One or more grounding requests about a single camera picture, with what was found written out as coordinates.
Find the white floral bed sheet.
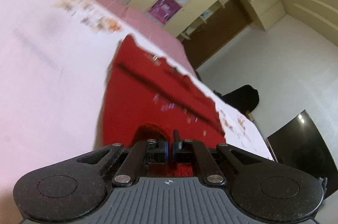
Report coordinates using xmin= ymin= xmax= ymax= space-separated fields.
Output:
xmin=1 ymin=0 xmax=190 ymax=202

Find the red knit sweater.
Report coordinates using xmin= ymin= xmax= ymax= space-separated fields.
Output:
xmin=92 ymin=34 xmax=226 ymax=178

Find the brown wooden door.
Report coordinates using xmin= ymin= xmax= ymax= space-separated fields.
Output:
xmin=183 ymin=0 xmax=252 ymax=69

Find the black bag on chair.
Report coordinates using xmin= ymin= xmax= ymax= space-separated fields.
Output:
xmin=213 ymin=85 xmax=259 ymax=115

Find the pink bed cover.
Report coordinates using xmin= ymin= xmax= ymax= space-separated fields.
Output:
xmin=89 ymin=0 xmax=199 ymax=89

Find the black television screen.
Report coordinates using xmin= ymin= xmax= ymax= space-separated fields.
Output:
xmin=266 ymin=109 xmax=326 ymax=179

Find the purple poster lower right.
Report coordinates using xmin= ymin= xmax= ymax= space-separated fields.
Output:
xmin=147 ymin=0 xmax=182 ymax=25

